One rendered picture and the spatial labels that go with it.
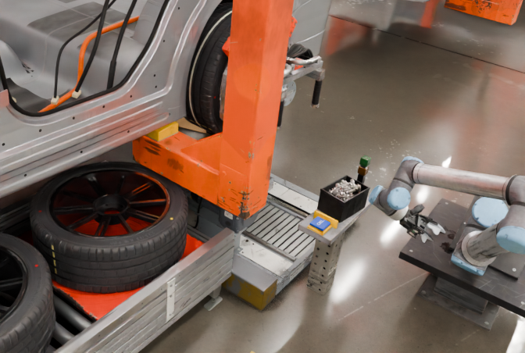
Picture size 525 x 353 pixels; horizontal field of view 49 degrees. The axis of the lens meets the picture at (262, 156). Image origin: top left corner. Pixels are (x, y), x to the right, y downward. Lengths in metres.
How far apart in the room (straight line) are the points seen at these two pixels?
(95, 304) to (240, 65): 1.10
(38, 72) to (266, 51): 1.32
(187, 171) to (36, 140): 0.69
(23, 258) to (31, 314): 0.29
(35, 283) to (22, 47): 1.33
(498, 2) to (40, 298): 5.04
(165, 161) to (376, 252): 1.31
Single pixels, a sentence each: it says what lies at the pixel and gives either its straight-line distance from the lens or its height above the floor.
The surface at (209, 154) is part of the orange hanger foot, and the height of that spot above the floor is 0.74.
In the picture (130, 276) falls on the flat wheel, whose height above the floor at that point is 0.36.
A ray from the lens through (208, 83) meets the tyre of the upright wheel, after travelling 2.66.
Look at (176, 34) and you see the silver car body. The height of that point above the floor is 1.15.
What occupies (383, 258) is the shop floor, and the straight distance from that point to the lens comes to 3.23.
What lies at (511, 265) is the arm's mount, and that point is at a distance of 2.92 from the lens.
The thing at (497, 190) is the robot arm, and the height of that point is 0.93.
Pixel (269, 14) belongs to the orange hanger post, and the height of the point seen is 1.41.
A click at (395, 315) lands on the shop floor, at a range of 2.94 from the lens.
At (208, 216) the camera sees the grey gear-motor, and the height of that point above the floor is 0.23.
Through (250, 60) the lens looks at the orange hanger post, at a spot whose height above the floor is 1.22.
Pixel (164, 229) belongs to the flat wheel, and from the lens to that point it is 2.39.
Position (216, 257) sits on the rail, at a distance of 2.55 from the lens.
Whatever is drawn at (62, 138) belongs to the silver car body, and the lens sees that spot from 2.24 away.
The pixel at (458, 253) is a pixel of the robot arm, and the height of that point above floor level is 0.45.
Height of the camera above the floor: 2.00
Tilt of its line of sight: 31 degrees down
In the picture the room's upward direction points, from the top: 7 degrees clockwise
